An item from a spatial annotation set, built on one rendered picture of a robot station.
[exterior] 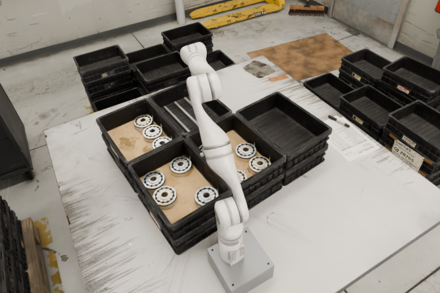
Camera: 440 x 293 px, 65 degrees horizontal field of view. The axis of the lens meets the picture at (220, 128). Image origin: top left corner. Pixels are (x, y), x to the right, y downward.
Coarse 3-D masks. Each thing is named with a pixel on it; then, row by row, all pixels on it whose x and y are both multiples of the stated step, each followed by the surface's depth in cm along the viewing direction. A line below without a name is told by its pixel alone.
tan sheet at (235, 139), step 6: (228, 132) 181; (234, 132) 181; (234, 138) 178; (240, 138) 178; (234, 144) 175; (234, 150) 171; (234, 156) 168; (240, 162) 165; (246, 162) 165; (240, 168) 163; (246, 168) 163; (246, 174) 160
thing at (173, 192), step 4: (160, 188) 152; (164, 188) 152; (168, 188) 152; (172, 188) 151; (156, 192) 150; (172, 192) 150; (156, 196) 149; (172, 196) 148; (156, 200) 147; (160, 200) 147; (164, 200) 147; (168, 200) 147; (172, 200) 147; (160, 204) 145; (164, 204) 145; (168, 204) 146
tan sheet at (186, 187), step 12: (168, 168) 164; (192, 168) 164; (168, 180) 159; (180, 180) 159; (192, 180) 159; (204, 180) 158; (180, 192) 154; (192, 192) 153; (180, 204) 149; (192, 204) 149; (168, 216) 145; (180, 216) 144
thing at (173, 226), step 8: (152, 152) 159; (136, 160) 155; (128, 168) 152; (136, 176) 150; (216, 176) 148; (224, 184) 144; (144, 192) 144; (224, 192) 140; (152, 200) 139; (216, 200) 138; (200, 208) 135; (208, 208) 137; (160, 216) 135; (184, 216) 133; (192, 216) 134; (168, 224) 130; (176, 224) 130
